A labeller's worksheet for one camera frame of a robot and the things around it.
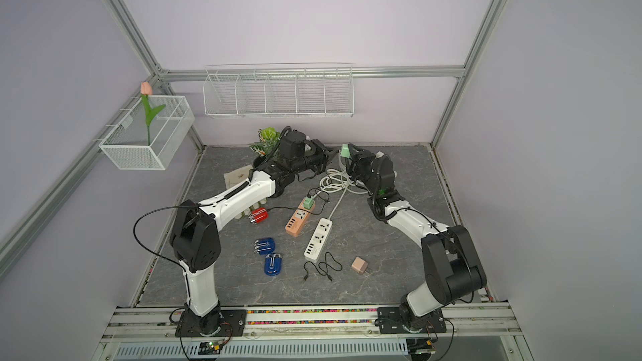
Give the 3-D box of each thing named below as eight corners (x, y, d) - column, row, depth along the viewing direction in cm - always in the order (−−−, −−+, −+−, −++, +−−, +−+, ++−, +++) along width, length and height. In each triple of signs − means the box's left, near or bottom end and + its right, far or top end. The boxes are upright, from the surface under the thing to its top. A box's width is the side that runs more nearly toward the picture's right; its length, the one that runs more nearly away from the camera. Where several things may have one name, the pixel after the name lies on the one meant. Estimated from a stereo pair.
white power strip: (304, 256, 88) (303, 253, 86) (321, 219, 97) (321, 216, 95) (316, 261, 87) (316, 259, 85) (333, 223, 96) (333, 220, 94)
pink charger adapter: (350, 267, 86) (350, 265, 84) (355, 258, 88) (356, 255, 86) (363, 275, 84) (364, 273, 82) (368, 265, 86) (369, 263, 84)
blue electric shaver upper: (254, 254, 89) (252, 251, 87) (256, 240, 92) (255, 237, 90) (274, 254, 89) (272, 251, 87) (276, 240, 92) (274, 237, 90)
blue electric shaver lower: (264, 276, 84) (262, 273, 82) (267, 256, 88) (265, 253, 86) (281, 276, 84) (279, 273, 82) (283, 256, 88) (282, 253, 86)
